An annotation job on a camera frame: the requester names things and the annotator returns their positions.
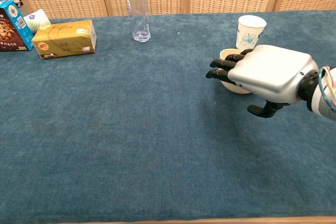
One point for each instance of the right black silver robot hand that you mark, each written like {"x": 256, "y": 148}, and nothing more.
{"x": 270, "y": 72}

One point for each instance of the beige bowl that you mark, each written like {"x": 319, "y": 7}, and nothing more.
{"x": 231, "y": 52}
{"x": 236, "y": 89}

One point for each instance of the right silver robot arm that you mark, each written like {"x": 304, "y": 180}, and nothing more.
{"x": 316, "y": 102}

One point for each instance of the white paper cup blue flower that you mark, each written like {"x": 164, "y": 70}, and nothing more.
{"x": 249, "y": 33}

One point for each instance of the clear plastic water bottle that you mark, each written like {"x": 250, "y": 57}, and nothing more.
{"x": 139, "y": 11}

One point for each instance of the blue table cloth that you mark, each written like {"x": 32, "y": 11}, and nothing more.
{"x": 131, "y": 129}

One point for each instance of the gold tissue box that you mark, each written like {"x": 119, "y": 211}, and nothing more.
{"x": 65, "y": 39}

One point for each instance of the white floral tissue pack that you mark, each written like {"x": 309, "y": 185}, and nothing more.
{"x": 36, "y": 20}

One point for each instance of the blue cookie box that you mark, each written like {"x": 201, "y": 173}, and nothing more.
{"x": 10, "y": 30}

